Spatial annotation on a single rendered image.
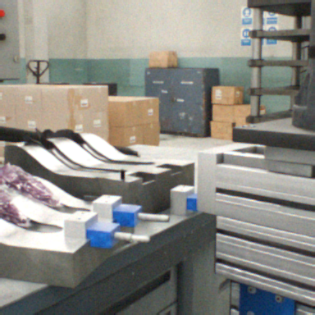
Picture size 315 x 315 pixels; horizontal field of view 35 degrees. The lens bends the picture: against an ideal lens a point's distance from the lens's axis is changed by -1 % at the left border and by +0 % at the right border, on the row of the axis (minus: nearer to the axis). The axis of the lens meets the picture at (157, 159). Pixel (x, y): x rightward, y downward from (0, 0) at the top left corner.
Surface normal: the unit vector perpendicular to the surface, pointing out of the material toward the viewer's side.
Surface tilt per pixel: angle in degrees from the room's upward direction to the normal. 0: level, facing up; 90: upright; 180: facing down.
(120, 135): 90
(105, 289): 90
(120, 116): 90
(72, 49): 90
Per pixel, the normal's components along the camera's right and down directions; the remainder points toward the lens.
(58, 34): 0.79, 0.11
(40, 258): -0.29, 0.17
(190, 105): -0.59, 0.15
